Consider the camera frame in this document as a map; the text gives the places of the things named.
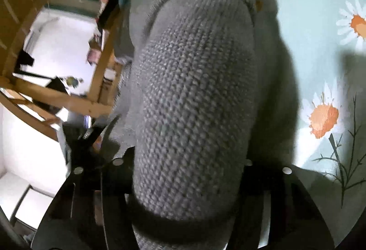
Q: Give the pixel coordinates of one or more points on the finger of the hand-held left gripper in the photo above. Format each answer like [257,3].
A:
[110,127]

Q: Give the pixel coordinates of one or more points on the floral bed sheet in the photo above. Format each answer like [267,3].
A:
[314,52]

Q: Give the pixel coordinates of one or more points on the wooden bed frame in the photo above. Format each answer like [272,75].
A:
[85,104]

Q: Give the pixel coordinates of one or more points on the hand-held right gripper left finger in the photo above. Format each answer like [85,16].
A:
[114,181]

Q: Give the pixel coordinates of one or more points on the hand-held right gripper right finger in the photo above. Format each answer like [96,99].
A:
[283,190]

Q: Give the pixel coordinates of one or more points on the grey knit sweater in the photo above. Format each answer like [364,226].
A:
[194,95]

